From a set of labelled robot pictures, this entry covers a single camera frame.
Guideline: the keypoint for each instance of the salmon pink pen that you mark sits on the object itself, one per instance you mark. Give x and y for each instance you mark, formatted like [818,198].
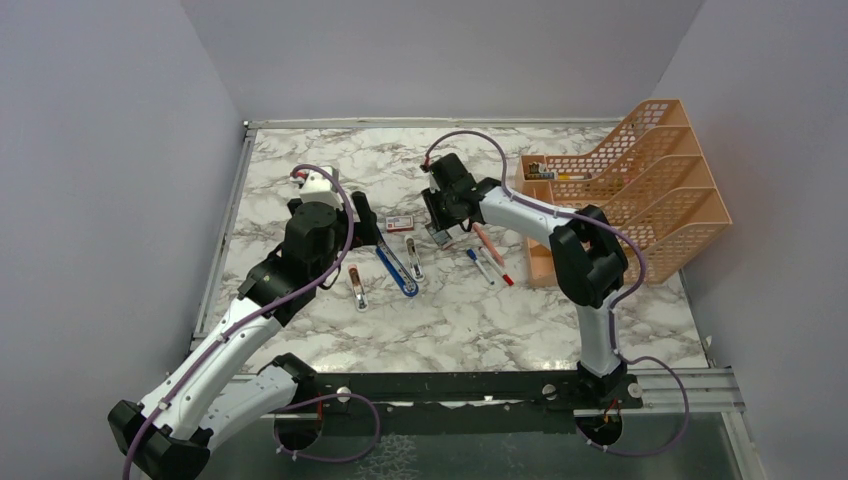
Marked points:
[489,246]

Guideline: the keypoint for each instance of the yellow capped marker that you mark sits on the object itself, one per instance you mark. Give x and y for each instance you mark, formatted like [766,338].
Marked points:
[574,177]

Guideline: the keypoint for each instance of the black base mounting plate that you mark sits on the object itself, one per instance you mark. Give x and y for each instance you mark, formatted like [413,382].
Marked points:
[358,404]

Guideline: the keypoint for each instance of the blue capped white marker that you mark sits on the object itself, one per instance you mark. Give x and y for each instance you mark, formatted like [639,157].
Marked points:
[478,264]

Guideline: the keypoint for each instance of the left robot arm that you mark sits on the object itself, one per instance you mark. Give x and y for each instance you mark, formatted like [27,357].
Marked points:
[172,432]

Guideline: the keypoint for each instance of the small pink stapler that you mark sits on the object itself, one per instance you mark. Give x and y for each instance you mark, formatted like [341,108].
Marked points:
[359,293]

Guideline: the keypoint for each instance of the black binder clips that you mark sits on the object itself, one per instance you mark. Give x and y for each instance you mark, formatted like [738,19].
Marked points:
[540,171]

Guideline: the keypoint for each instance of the blue stapler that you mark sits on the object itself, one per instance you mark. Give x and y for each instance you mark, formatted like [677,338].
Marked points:
[397,270]

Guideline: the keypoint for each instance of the peach plastic file organizer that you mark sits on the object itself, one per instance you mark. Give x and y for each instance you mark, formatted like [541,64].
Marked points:
[651,180]

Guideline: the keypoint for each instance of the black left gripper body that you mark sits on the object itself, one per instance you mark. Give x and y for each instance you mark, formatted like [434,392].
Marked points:
[341,238]

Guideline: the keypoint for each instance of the grey staple strips tray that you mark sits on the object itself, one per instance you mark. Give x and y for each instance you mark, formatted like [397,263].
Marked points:
[442,238]

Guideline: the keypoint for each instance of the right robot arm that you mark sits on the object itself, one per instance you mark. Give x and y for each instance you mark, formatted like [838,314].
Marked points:
[588,261]

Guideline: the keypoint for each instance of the red capped white marker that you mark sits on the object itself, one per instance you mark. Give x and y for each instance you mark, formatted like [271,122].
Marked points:
[496,266]

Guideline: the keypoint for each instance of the red white staple box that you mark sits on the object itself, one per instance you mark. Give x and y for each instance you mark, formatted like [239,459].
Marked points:
[400,223]

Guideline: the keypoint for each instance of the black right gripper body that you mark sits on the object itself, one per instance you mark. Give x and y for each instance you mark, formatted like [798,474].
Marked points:
[440,205]

